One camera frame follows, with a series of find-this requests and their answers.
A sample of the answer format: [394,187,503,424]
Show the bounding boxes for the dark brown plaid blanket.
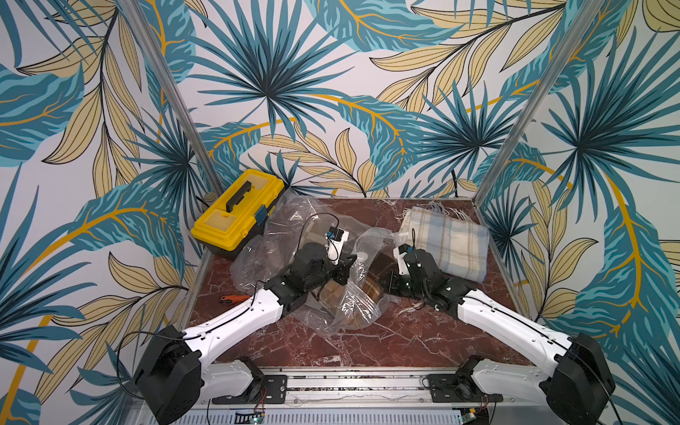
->
[320,251,391,335]

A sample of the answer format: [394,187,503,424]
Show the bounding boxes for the clear plastic vacuum bag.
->
[231,191,398,335]

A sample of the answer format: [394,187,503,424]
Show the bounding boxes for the light plaid blanket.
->
[398,207,490,283]

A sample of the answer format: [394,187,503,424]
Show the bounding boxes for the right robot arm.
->
[382,244,616,424]

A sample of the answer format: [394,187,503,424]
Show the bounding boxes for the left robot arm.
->
[133,242,357,424]

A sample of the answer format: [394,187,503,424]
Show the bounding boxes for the yellow black toolbox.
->
[191,169,285,260]

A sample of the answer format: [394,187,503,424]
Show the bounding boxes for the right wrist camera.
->
[392,244,413,276]

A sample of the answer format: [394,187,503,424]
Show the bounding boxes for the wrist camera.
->
[392,244,413,276]
[326,227,349,265]

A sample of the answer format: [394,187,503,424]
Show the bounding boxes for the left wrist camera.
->
[326,227,349,265]

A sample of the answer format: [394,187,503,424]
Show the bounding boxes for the orange handled pliers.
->
[220,295,251,305]

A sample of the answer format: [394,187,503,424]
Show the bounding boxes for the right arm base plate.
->
[423,374,503,405]

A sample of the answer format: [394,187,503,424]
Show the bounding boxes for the aluminium front rail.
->
[123,365,595,425]

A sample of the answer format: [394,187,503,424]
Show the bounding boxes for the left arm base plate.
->
[212,375,288,406]

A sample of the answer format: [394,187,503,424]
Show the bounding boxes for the left aluminium corner post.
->
[119,0,224,194]

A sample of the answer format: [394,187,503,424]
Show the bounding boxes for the aluminium corner post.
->
[119,0,224,194]
[473,0,604,207]

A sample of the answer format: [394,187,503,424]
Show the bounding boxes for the right aluminium corner post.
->
[473,0,604,207]

